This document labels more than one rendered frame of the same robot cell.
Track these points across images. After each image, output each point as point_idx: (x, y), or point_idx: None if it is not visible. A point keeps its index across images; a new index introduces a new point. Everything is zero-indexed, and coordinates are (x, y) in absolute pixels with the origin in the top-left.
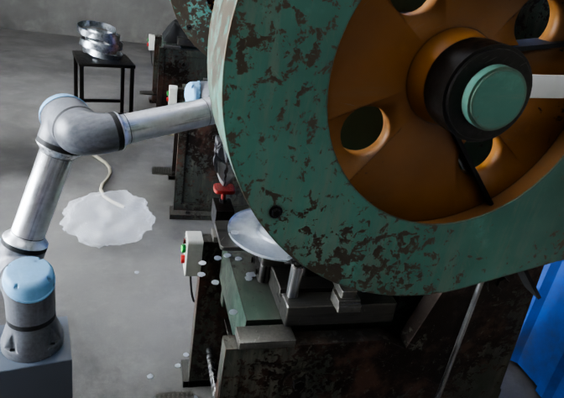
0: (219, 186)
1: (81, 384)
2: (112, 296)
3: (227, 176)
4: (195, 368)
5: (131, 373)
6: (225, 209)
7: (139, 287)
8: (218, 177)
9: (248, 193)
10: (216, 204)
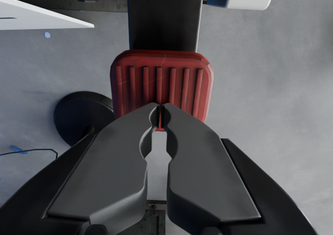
0: (186, 95)
1: (278, 2)
2: (232, 111)
3: (148, 121)
4: None
5: (233, 11)
6: (164, 6)
7: (207, 121)
8: (203, 122)
9: None
10: (192, 50)
